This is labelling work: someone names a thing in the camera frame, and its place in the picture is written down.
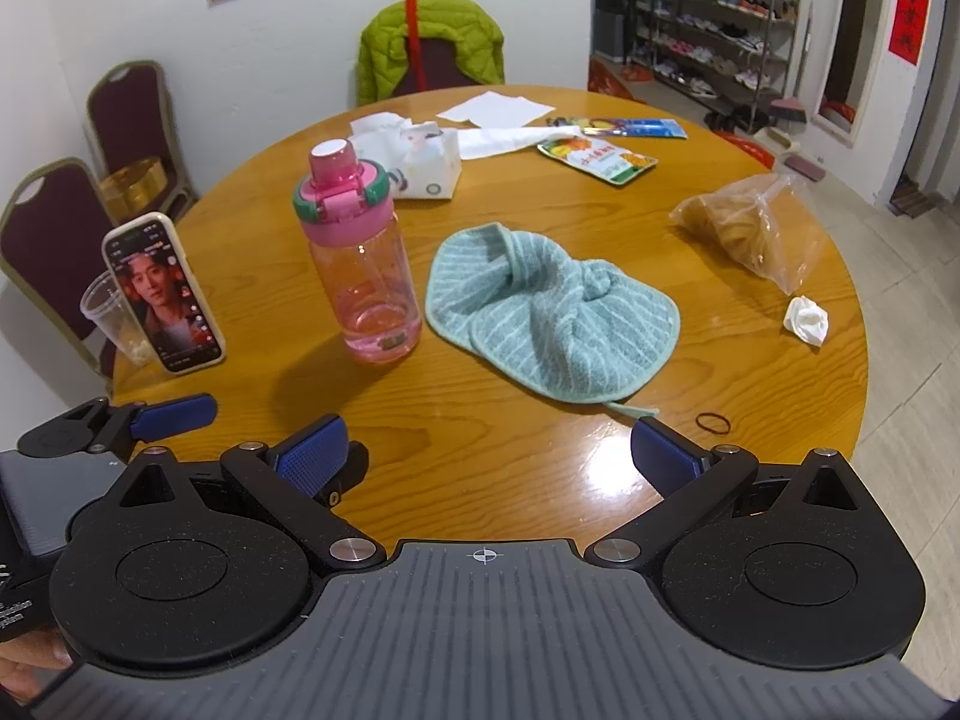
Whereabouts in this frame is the green orange snack pouch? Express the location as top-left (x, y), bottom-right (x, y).
top-left (537, 136), bottom-right (659, 186)

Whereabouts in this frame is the maroon chair under jacket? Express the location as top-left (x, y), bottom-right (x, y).
top-left (390, 36), bottom-right (481, 98)

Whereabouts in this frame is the person's left hand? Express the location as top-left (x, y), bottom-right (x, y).
top-left (0, 626), bottom-right (74, 707)

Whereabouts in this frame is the white tissue pack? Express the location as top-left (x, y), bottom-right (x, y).
top-left (349, 112), bottom-right (460, 200)

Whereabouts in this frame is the crumpled white tissue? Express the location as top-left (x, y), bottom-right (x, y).
top-left (782, 296), bottom-right (831, 348)

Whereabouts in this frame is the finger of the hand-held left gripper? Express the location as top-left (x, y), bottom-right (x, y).
top-left (19, 394), bottom-right (218, 460)
top-left (321, 441), bottom-right (371, 508)

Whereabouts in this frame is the white tissue sheet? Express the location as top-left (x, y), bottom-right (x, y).
top-left (457, 126), bottom-right (582, 161)

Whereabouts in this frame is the grey furry microphone cover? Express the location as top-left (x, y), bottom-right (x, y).
top-left (425, 221), bottom-right (682, 419)

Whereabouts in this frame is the shoe rack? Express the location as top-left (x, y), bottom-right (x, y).
top-left (630, 0), bottom-right (800, 118)

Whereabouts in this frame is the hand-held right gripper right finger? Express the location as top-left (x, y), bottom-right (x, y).
top-left (586, 415), bottom-right (863, 569)

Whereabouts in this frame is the white paper napkin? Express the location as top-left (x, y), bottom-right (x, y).
top-left (436, 90), bottom-right (556, 128)

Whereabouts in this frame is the green puffer jacket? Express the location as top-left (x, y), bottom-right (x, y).
top-left (355, 0), bottom-right (505, 107)

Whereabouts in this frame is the broom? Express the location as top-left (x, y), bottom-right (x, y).
top-left (769, 4), bottom-right (815, 128)

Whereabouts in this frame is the red plastic bag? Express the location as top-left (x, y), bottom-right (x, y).
top-left (589, 58), bottom-right (646, 103)

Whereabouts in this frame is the clear plastic food bag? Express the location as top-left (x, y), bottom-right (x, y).
top-left (669, 172), bottom-right (826, 296)

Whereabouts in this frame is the maroon banquet chair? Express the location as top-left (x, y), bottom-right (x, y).
top-left (84, 60), bottom-right (200, 222)
top-left (0, 157), bottom-right (121, 380)

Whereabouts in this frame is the clear plastic cup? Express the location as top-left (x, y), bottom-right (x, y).
top-left (80, 270), bottom-right (151, 368)

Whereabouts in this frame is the red strap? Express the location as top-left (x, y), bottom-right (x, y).
top-left (403, 0), bottom-right (427, 91)

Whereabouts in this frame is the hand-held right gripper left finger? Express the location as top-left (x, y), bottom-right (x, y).
top-left (97, 415), bottom-right (385, 569)

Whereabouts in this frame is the red couplet banner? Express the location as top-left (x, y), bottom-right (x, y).
top-left (889, 0), bottom-right (936, 65)

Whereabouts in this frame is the pink water bottle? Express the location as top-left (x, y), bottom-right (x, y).
top-left (292, 139), bottom-right (422, 365)

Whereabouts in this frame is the smartphone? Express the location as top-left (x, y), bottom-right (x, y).
top-left (102, 211), bottom-right (227, 374)

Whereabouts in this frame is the blue packet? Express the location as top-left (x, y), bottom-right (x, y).
top-left (546, 116), bottom-right (689, 140)

